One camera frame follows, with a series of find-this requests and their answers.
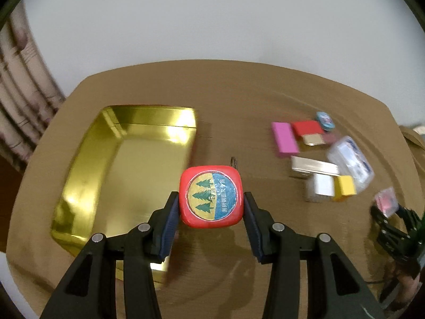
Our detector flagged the clear pink card packet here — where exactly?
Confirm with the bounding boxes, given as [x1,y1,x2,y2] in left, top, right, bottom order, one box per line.
[375,187,399,218]

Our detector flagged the clear plastic floss box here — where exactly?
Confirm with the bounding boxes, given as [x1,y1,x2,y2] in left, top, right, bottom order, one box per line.
[327,136,375,193]

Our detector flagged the white small box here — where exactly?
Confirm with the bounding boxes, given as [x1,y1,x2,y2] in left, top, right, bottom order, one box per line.
[305,174,335,202]

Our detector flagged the small blue cartoon tin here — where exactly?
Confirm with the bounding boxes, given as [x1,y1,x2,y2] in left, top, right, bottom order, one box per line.
[316,112,335,132]

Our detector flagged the pink rectangular block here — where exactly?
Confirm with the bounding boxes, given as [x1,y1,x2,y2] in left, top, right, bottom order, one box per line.
[271,122,300,157]

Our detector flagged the gold cap red lipstick box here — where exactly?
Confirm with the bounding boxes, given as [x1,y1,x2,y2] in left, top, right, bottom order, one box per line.
[302,133,338,146]

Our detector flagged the yellow wooden block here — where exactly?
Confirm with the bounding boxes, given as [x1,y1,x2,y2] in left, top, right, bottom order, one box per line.
[333,175,356,202]

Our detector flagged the brown cloth covered chair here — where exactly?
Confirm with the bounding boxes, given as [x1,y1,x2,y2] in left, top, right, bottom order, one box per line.
[399,125,425,176]

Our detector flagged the silver metal bar box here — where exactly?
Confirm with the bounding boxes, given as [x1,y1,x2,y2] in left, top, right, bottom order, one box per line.
[291,156,340,178]

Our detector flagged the red rectangular block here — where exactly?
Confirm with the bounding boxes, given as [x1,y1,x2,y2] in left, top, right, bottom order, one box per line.
[291,120,324,137]

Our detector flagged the gold tin tray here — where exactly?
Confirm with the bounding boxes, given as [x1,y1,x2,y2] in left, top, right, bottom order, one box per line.
[50,104,198,284]

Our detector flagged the patterned beige curtain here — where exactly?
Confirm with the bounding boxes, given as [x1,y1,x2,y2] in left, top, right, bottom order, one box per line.
[1,2,65,172]

